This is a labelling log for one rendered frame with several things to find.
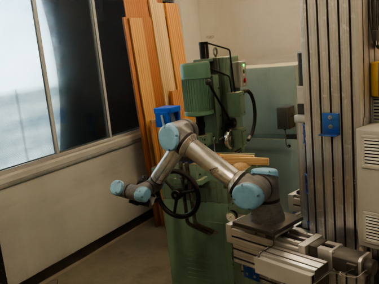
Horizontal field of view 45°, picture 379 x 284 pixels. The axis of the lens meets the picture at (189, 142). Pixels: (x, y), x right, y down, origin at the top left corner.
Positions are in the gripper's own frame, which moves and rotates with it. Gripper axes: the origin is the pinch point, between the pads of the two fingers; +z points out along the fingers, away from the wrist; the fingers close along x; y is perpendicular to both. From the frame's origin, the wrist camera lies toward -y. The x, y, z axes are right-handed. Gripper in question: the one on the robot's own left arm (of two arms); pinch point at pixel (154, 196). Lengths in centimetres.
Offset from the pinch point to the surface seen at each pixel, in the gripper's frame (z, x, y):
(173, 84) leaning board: 146, -97, -133
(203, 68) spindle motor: -1, 19, -75
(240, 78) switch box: 31, 28, -83
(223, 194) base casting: 22.5, 30.9, -7.9
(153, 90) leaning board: 111, -95, -112
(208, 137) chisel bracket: 25, 15, -42
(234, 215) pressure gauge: 21.7, 40.1, 3.4
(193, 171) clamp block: 6.7, 18.6, -16.6
